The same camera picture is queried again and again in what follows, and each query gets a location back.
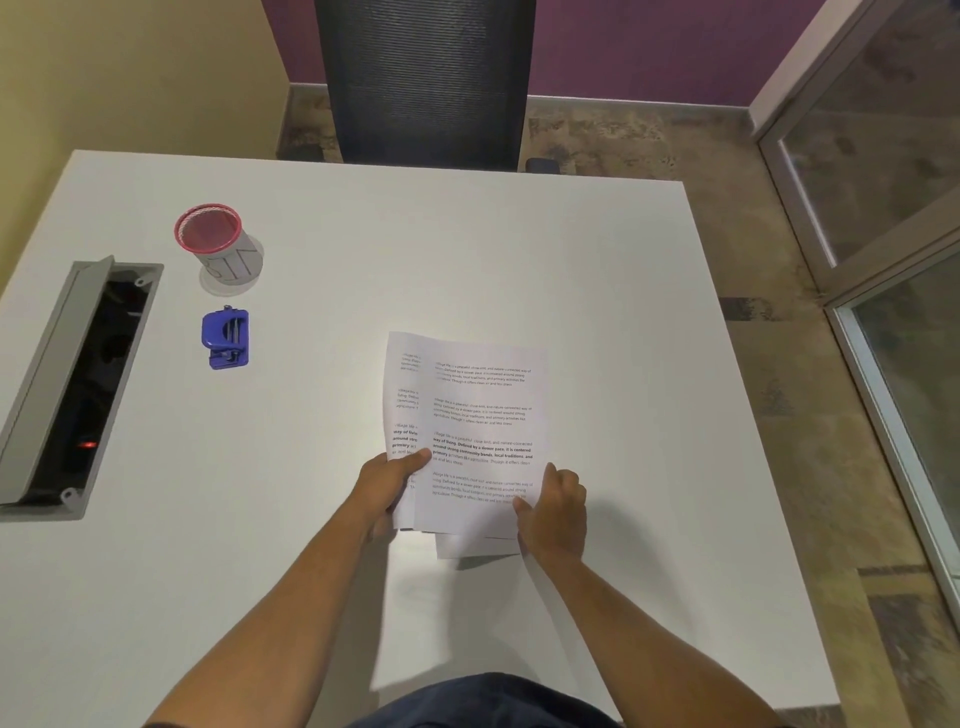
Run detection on glass door with metal frame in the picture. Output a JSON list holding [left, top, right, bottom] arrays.
[[750, 0, 960, 579]]

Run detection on person's dark trousers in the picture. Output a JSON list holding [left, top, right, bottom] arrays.
[[360, 672, 624, 728]]

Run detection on person's left forearm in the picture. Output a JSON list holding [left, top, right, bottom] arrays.
[[142, 507, 399, 728]]

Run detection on person's right forearm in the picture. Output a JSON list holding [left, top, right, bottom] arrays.
[[529, 549, 789, 728]]

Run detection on person's right hand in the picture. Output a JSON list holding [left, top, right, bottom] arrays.
[[513, 462, 588, 569]]

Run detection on printed white paper sheet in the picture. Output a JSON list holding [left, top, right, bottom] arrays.
[[412, 335, 558, 540], [384, 331, 430, 531]]

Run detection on grey desk cable box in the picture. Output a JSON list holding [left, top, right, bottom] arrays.
[[0, 256, 165, 522]]

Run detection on black mesh office chair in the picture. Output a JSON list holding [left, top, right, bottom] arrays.
[[288, 0, 562, 175]]

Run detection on pink mesh pen holder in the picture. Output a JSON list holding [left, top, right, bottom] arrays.
[[174, 203, 265, 295]]

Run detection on person's left hand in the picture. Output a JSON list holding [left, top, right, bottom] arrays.
[[352, 448, 433, 546]]

